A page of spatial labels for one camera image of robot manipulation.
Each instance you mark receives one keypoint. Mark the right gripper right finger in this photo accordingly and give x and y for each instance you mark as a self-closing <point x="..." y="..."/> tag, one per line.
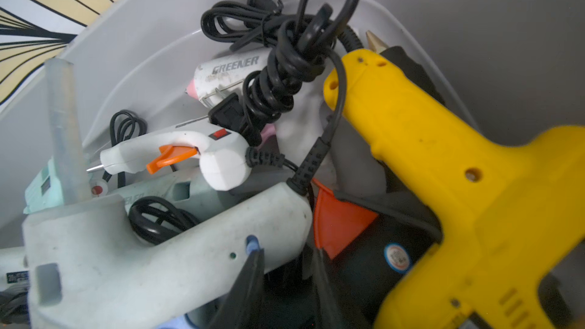
<point x="327" y="299"/>

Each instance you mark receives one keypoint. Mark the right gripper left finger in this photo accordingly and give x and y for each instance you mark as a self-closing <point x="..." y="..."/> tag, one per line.
<point x="242" y="306"/>

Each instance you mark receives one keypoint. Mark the black orange glue gun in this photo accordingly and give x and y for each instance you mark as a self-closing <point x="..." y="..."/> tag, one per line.
<point x="372" y="227"/>

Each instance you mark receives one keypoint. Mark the small white glue gun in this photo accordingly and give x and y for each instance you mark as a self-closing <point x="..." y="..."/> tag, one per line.
<point x="219" y="151"/>

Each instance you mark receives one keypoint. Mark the large white blue glue gun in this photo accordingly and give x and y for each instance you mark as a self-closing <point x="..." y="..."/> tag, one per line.
<point x="88" y="269"/>

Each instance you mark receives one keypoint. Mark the yellow black glue gun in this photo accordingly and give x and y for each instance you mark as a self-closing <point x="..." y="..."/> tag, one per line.
<point x="509" y="215"/>

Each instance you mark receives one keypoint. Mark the white pink glue gun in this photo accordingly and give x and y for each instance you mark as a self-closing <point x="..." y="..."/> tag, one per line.
<point x="217" y="85"/>

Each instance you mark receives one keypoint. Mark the mint green glue gun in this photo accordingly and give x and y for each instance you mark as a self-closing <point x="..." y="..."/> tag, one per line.
<point x="45" y="191"/>

